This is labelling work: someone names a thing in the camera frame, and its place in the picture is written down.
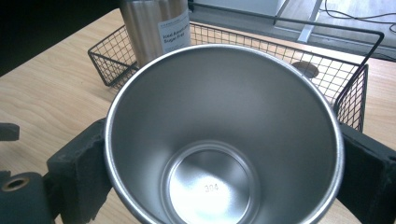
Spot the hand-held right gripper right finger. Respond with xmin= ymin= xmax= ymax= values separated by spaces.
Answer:
xmin=335 ymin=122 xmax=396 ymax=224

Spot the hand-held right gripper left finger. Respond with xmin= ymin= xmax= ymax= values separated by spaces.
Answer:
xmin=46 ymin=118 xmax=114 ymax=224

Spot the black wire mesh basket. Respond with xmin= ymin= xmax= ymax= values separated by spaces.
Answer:
xmin=87 ymin=1 xmax=385 ymax=133

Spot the steel mug with handle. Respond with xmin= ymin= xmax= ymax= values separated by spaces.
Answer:
xmin=104 ymin=43 xmax=346 ymax=224

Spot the steel tumbler with lid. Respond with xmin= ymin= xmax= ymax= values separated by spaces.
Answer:
xmin=119 ymin=0 xmax=192 ymax=68

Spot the white metal desk frame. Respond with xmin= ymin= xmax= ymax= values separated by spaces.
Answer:
xmin=274 ymin=0 xmax=327 ymax=44

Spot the tangle of black floor cables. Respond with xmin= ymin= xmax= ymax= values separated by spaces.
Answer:
xmin=319 ymin=0 xmax=396 ymax=35

